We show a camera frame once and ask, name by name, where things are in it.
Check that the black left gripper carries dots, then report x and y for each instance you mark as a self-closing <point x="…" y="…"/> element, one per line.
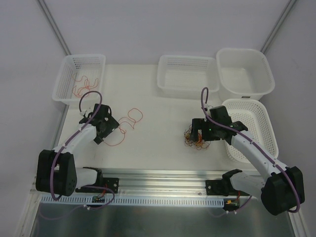
<point x="108" y="129"/>

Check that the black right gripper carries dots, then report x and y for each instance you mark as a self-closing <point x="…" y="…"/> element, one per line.
<point x="196" y="127"/>

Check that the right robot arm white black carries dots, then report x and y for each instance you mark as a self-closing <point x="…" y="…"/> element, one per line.
<point x="280" y="188"/>

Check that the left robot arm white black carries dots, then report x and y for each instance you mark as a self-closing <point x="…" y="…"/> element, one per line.
<point x="57" y="172"/>

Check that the white round-hole basket right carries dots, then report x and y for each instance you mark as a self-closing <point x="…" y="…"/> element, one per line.
<point x="254" y="116"/>

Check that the white perforated basket left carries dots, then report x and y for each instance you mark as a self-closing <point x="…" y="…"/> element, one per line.
<point x="79" y="74"/>

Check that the white perforated basket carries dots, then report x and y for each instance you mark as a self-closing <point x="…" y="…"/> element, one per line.
<point x="186" y="76"/>
<point x="79" y="74"/>

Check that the white perforated basket middle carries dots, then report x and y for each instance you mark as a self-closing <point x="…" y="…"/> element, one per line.
<point x="186" y="76"/>

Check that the white solid plastic tub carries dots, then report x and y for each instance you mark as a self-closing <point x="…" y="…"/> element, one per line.
<point x="243" y="74"/>

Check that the aluminium mounting rail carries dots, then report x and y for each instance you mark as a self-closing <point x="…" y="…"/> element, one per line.
<point x="161" y="183"/>

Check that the left aluminium frame post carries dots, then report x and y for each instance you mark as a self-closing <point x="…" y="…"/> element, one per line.
<point x="54" y="27"/>

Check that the aluminium frame post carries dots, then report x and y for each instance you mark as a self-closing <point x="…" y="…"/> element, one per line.
<point x="54" y="27"/>
<point x="277" y="26"/>

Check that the white slotted cable duct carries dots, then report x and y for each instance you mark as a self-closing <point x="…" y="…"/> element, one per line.
<point x="145" y="201"/>

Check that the right aluminium frame post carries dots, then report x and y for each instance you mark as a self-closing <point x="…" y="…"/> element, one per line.
<point x="277" y="26"/>

